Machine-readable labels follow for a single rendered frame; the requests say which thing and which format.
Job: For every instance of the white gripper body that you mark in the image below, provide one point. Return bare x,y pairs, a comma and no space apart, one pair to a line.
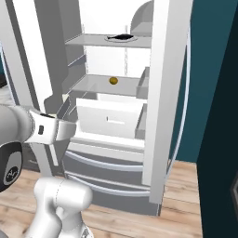
65,129

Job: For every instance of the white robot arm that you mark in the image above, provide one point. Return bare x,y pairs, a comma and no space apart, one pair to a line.
59,198

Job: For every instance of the white open fridge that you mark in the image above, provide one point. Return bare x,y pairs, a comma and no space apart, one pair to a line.
102,145

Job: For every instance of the grey glass fridge shelf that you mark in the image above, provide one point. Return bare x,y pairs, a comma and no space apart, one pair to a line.
93,40
99,84

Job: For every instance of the white left fridge door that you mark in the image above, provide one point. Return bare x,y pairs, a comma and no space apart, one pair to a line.
28,62

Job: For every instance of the white fridge door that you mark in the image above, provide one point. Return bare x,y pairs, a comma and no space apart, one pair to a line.
162,93
28,62

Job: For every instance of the white right fridge door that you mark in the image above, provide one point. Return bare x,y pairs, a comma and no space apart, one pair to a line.
162,93

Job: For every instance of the black fish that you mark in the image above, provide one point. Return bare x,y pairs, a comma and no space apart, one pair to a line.
122,37

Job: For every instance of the white crisper drawer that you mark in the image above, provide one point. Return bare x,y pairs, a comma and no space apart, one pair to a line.
108,117

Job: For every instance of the grey drawer cabinet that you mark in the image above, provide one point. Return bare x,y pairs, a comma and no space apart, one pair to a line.
30,156

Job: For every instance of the grey freezer drawer front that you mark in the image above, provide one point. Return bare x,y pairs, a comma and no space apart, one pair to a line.
117,201
102,167

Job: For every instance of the yellow round fruit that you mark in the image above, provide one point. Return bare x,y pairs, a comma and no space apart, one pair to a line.
113,80

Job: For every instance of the grey door bin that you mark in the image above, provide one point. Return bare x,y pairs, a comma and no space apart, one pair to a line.
141,124
143,83

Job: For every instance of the white plate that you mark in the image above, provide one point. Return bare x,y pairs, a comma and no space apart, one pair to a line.
135,38

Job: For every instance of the grey rounded door compartment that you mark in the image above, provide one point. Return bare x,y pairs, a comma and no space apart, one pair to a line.
142,21

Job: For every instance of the dark teal tall cabinet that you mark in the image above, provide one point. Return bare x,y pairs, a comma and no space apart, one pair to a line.
220,124

